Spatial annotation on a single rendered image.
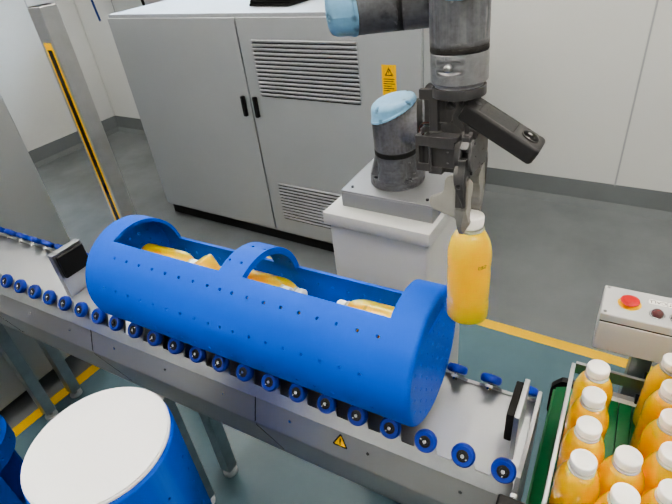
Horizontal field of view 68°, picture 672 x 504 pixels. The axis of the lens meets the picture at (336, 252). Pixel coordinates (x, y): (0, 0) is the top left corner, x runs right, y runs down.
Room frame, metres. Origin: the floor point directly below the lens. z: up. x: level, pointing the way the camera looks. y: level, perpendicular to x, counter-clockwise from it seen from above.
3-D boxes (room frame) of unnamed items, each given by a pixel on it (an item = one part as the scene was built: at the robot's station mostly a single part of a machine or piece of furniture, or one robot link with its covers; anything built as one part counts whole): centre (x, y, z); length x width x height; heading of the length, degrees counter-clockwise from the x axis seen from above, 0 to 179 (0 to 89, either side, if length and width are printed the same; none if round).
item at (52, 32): (1.69, 0.77, 0.85); 0.06 x 0.06 x 1.70; 57
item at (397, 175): (1.26, -0.20, 1.25); 0.15 x 0.15 x 0.10
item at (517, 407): (0.61, -0.31, 0.99); 0.10 x 0.02 x 0.12; 147
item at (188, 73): (3.15, 0.24, 0.72); 2.15 x 0.54 x 1.45; 55
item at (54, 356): (1.76, 1.36, 0.31); 0.06 x 0.06 x 0.63; 57
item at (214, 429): (1.23, 0.54, 0.31); 0.06 x 0.06 x 0.63; 57
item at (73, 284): (1.33, 0.81, 1.00); 0.10 x 0.04 x 0.15; 147
